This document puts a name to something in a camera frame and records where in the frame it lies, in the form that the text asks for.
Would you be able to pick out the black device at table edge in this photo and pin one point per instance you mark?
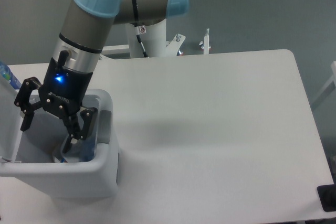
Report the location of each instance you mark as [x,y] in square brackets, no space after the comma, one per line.
[327,197]

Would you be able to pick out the clear plastic bag wrapper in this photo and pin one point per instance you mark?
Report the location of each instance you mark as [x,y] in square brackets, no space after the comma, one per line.
[73,154]

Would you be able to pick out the colourful snack packet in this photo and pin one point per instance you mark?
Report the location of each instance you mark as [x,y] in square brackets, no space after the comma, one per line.
[57,156]

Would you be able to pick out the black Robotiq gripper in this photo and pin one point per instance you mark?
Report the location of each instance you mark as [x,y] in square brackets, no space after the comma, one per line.
[61,94]

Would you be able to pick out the white left floor bracket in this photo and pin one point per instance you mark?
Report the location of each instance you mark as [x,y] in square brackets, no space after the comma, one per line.
[116,52]

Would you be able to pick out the clear crushed plastic bottle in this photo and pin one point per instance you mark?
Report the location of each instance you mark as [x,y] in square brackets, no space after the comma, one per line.
[87,149]

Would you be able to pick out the white frame at right edge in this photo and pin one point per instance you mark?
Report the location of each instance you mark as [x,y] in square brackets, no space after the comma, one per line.
[324,91]

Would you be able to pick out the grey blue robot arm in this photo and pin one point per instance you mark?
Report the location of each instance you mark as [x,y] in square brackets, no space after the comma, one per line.
[80,43]

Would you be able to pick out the blue bottle behind bin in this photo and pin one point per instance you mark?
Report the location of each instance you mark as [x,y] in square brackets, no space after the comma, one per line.
[7,74]

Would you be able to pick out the white middle floor bracket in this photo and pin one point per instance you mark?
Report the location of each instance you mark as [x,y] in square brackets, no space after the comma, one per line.
[173,47]

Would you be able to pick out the white trash can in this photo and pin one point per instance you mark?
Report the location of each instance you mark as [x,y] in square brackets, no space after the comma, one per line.
[36,167]

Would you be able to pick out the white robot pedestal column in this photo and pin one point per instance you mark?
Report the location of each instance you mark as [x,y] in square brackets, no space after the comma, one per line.
[154,40]

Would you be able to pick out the white trash can lid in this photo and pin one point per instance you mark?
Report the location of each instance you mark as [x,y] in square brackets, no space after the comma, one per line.
[11,121]

